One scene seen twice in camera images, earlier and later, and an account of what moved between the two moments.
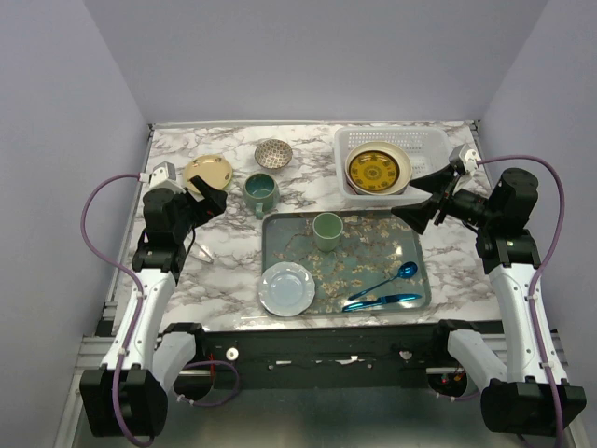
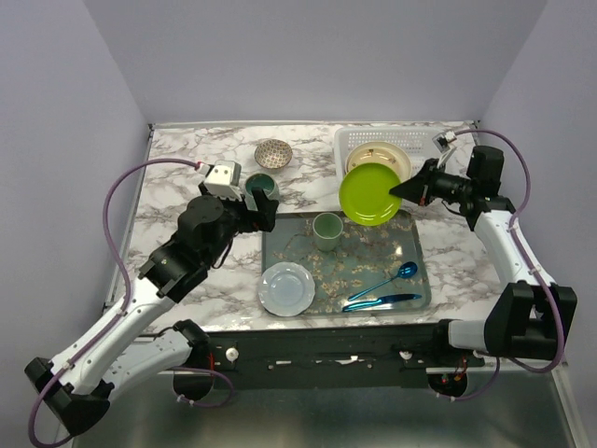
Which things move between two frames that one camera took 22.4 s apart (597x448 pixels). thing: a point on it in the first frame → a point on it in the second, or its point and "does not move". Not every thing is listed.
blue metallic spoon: (407, 271) does not move
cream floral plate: (215, 169) → (381, 152)
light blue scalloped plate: (286, 289) does not move
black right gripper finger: (418, 214) → (414, 190)
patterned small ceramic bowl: (273, 154) does not move
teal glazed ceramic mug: (261, 192) does not move
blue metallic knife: (384, 301) does not move
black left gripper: (213, 205) → (255, 221)
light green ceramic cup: (327, 229) does not move
